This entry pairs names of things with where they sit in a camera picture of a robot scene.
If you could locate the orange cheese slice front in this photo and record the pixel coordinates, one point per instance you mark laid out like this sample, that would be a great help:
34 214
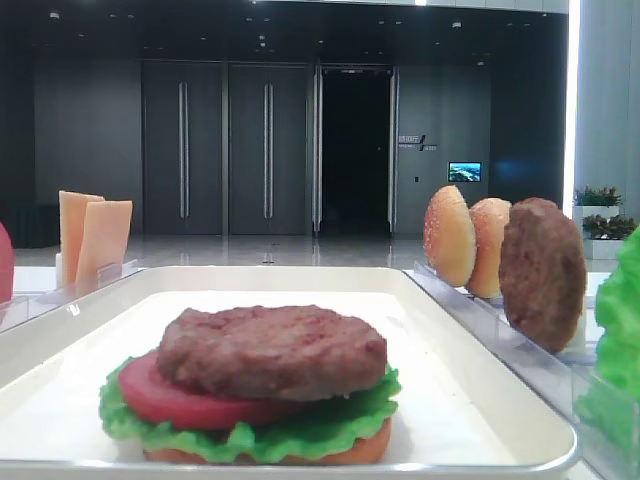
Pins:
105 237

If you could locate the orange cheese slice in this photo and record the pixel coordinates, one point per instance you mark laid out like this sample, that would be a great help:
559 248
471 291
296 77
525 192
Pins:
105 237
72 210

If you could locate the brown meat patty on stack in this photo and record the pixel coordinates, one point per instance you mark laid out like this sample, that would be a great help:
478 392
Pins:
294 353

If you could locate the green lettuce leaf on stack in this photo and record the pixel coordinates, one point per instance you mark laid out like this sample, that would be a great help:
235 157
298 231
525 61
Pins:
329 427

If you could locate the upright brown meat patty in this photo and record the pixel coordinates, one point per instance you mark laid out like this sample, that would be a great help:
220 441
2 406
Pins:
542 273

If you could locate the red tomato slice on stack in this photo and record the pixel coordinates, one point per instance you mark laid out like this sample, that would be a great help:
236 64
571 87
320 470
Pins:
157 400

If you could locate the orange cheese slice rear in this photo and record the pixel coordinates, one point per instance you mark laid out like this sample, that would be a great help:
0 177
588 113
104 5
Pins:
72 210

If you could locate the upright red tomato slice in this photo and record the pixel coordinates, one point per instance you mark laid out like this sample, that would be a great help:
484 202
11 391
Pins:
7 265

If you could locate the upright green lettuce leaf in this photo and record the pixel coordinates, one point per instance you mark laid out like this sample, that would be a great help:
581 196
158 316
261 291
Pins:
617 320

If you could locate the sesame bun half far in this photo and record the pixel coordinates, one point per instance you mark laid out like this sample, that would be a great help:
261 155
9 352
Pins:
449 236

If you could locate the sesame bun half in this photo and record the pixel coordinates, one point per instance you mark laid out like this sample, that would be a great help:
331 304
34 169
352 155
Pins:
449 236
489 216

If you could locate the sesame bun half near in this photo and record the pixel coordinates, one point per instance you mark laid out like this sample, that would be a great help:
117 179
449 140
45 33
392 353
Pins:
489 216

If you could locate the bottom bun on tray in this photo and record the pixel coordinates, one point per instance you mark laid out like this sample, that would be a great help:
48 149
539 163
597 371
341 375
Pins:
363 451

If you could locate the white rectangular serving tray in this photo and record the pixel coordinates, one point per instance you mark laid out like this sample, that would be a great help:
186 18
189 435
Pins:
462 414

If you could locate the white planter with plants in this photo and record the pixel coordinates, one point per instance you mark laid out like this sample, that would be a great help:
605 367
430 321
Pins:
597 213

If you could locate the small wall display screen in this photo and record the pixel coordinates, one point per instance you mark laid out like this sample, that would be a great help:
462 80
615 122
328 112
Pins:
462 172

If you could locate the clear acrylic rail left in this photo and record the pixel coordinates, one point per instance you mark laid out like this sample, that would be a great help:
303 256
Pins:
36 291

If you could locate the clear acrylic rail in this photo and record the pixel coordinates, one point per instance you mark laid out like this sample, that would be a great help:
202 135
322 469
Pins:
559 379
36 291

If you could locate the clear acrylic rail right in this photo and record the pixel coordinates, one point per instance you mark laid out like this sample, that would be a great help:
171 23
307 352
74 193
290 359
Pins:
559 379

